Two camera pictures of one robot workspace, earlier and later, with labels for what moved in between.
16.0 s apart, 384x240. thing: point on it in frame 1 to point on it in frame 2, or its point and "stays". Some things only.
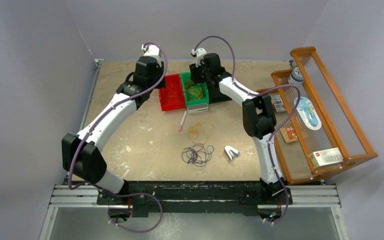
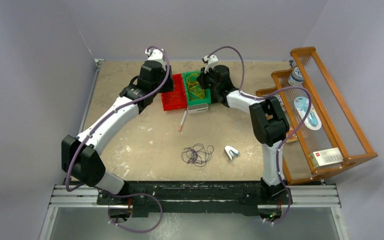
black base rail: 192,198 stays
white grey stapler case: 197,108 stays
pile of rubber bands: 198,154 stays
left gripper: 159,70 to 168,87
